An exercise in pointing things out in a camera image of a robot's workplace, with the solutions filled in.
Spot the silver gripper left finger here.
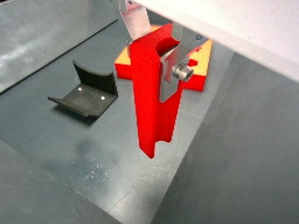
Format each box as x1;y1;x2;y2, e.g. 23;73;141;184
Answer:
109;0;152;46

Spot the red arch block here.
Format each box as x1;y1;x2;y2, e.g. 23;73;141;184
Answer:
129;24;182;158

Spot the red shape sorting board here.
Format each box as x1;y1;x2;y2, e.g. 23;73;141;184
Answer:
113;24;214;93

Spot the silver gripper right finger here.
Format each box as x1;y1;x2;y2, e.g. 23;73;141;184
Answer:
160;23;208;102

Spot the black curved holder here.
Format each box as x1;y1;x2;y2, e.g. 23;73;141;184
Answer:
48;61;117;118

